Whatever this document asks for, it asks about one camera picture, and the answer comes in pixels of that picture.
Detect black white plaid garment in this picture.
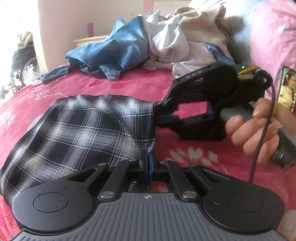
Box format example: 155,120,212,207
1,95,156,205

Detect white cream clothes pile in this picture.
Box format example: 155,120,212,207
143,5,234,77

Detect wheelchair with dark clothes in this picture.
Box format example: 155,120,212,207
11,32,40,87

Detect right hand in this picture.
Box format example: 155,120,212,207
225,98,295,166

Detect red floral bed blanket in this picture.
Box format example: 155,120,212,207
1,69,295,240

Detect smartphone showing video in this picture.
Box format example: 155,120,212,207
277,66,295,113

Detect pink pillow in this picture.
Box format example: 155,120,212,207
225,0,296,100

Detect blue denim garment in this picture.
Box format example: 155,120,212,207
41,16,149,84

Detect cream bedside cabinet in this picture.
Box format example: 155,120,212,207
73,35,108,48

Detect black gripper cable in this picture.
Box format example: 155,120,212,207
248,70,277,183

